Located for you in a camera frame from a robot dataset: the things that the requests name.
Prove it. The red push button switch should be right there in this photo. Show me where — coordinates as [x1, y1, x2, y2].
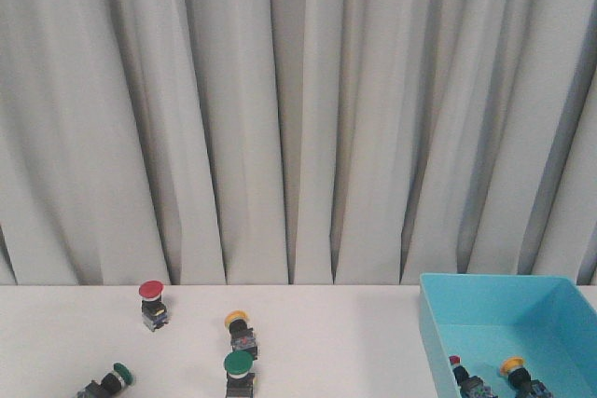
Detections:
[449, 355, 497, 398]

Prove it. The yellow push button switch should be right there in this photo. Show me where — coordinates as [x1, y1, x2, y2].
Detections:
[499, 356, 554, 398]

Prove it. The light blue plastic box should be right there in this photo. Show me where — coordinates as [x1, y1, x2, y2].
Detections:
[419, 273, 596, 397]

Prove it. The white pleated curtain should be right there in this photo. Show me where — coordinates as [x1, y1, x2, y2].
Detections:
[1, 0, 596, 285]

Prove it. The yellow push button on table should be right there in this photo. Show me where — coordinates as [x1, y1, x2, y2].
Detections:
[224, 310, 258, 361]

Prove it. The red push button on table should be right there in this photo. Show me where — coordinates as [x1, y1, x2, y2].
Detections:
[138, 280, 169, 332]

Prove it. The upright green push button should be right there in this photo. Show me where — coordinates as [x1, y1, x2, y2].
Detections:
[223, 350, 256, 398]

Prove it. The lying green push button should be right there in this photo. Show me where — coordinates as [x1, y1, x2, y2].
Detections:
[75, 363, 133, 398]

